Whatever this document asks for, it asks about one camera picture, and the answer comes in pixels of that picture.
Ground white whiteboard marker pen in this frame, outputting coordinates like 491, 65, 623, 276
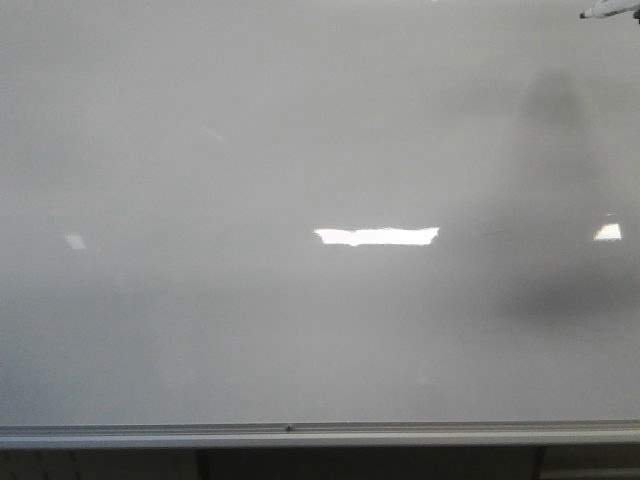
579, 0, 639, 20

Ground white whiteboard with aluminium frame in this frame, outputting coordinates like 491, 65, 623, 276
1, 1, 639, 450

